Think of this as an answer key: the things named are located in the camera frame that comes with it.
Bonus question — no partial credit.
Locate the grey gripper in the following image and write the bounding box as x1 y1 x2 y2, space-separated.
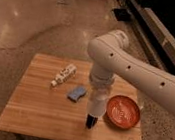
89 73 114 90

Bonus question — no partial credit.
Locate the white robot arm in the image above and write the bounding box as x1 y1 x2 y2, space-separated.
87 30 175 116

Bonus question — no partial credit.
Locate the orange ceramic bowl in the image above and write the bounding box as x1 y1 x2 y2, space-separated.
106 95 141 129

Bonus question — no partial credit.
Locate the black eraser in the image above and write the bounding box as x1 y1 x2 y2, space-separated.
85 115 98 129

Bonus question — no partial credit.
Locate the blue sponge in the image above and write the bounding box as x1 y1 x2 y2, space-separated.
67 85 87 102

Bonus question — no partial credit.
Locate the white plastic bottle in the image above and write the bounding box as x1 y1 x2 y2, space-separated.
50 64 77 87

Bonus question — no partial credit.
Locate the wooden table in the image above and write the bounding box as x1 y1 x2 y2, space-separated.
0 54 142 140

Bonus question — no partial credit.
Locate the black floor box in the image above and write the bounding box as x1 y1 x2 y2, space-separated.
113 8 131 22

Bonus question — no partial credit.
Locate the long wall bench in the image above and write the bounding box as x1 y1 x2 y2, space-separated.
90 0 175 87

